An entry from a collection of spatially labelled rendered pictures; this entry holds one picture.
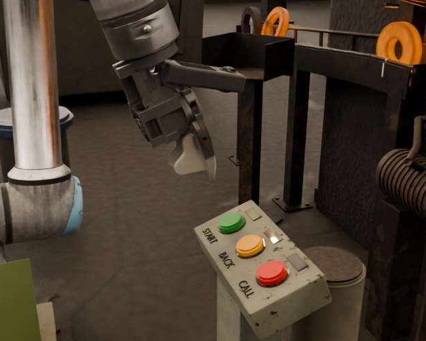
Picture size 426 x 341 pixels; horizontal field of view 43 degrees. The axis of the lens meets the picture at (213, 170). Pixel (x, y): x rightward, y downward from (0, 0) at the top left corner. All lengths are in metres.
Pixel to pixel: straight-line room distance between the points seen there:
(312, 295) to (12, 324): 0.75
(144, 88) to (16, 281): 0.63
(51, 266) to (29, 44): 0.89
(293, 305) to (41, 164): 0.81
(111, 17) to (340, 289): 0.53
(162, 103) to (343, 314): 0.45
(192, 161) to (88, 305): 1.04
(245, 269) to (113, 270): 1.16
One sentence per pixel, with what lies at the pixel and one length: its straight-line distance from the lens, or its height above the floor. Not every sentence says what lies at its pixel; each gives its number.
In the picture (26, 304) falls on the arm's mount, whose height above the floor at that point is 0.30.
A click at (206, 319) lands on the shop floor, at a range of 1.63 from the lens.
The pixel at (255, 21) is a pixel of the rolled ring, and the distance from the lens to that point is 2.53.
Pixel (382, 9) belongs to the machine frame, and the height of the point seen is 0.83.
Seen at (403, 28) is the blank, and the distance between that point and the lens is 1.63.
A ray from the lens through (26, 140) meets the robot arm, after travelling 1.34.
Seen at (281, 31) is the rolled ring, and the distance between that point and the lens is 2.35.
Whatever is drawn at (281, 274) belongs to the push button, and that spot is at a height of 0.61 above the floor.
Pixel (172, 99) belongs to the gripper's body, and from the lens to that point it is 0.71.
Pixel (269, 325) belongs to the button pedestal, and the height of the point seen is 0.56.
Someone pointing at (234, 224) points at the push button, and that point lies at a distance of 0.83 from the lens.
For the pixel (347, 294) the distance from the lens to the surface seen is 0.89.
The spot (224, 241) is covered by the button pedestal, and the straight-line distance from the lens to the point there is 0.82.
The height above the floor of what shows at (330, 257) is 0.52.
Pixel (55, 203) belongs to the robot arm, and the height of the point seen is 0.44.
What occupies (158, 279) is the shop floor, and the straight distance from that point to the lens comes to 1.81.
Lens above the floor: 1.00
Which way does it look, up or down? 22 degrees down
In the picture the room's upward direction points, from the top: straight up
